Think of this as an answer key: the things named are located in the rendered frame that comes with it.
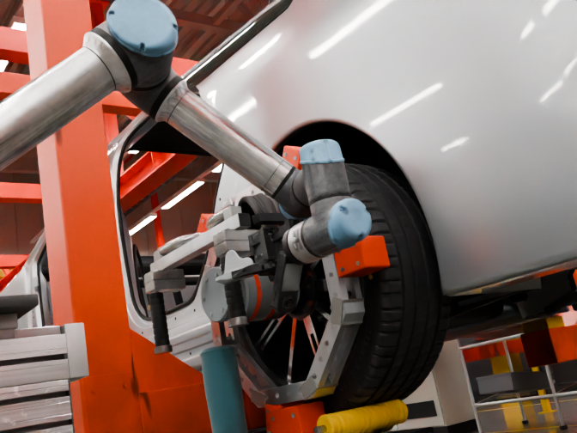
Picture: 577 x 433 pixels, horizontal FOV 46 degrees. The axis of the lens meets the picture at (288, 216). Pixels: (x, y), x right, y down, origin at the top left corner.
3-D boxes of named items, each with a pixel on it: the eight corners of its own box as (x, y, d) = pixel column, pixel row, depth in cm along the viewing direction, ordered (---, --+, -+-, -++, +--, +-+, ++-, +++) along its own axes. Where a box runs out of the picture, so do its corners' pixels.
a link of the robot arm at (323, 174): (287, 161, 127) (297, 217, 124) (304, 137, 117) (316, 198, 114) (325, 158, 130) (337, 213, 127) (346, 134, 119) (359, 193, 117)
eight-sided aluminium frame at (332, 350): (383, 386, 145) (332, 148, 159) (361, 390, 141) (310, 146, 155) (244, 411, 186) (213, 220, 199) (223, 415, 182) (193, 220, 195)
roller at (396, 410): (418, 420, 165) (413, 395, 167) (326, 443, 147) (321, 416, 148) (401, 422, 169) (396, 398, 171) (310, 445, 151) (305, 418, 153)
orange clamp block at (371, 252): (362, 277, 152) (391, 266, 145) (337, 278, 147) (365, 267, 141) (356, 246, 154) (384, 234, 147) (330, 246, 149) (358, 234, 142)
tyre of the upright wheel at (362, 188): (434, 137, 168) (275, 192, 218) (366, 127, 153) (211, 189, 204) (472, 413, 158) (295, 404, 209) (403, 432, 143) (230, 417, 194)
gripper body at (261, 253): (276, 236, 138) (312, 218, 129) (283, 278, 135) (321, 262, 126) (244, 237, 133) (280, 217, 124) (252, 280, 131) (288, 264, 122)
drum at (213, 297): (307, 311, 165) (296, 255, 169) (233, 318, 152) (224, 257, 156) (274, 323, 176) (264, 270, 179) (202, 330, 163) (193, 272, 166)
